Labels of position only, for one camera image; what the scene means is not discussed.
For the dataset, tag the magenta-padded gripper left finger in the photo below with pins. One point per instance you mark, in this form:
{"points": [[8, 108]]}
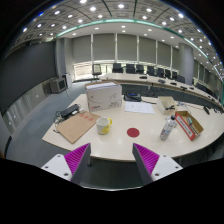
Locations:
{"points": [[75, 160]]}

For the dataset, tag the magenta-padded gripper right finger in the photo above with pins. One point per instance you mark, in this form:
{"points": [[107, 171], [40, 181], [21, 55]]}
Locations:
{"points": [[149, 160]]}

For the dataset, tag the flat round red coaster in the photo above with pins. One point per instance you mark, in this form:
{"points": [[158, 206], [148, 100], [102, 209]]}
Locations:
{"points": [[133, 132]]}

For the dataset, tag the brown paper envelope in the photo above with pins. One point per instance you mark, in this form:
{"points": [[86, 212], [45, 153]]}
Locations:
{"points": [[77, 125]]}

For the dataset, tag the clear plastic drink bottle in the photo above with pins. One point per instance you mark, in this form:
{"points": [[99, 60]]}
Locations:
{"points": [[167, 128]]}

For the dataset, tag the white and yellow mug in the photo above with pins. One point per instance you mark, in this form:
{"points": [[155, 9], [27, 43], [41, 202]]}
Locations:
{"points": [[103, 125]]}

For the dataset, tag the black power strip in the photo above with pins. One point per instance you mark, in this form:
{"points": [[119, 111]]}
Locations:
{"points": [[69, 110]]}

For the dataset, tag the open red-lidded cardboard box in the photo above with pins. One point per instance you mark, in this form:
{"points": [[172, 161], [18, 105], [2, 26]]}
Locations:
{"points": [[188, 124]]}

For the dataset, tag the white paper sheet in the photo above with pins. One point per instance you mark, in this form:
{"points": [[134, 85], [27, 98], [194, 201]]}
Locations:
{"points": [[139, 107]]}

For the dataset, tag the small open cardboard box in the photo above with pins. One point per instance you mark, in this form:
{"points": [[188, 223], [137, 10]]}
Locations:
{"points": [[166, 105]]}

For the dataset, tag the black bag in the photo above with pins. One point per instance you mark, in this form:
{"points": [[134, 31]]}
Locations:
{"points": [[132, 96]]}

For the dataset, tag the large white cardboard box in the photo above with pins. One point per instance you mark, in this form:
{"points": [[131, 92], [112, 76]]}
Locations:
{"points": [[103, 96]]}

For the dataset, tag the long curved conference desk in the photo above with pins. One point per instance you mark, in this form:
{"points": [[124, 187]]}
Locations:
{"points": [[160, 87]]}

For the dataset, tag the grey monitor on cart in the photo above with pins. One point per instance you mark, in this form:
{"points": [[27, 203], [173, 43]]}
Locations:
{"points": [[57, 85]]}

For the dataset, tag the group of black office chairs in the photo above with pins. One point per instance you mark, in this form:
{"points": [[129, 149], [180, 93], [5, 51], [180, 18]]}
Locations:
{"points": [[146, 70]]}

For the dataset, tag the group of ceiling lights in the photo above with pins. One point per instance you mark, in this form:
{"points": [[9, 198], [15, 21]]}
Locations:
{"points": [[113, 18]]}

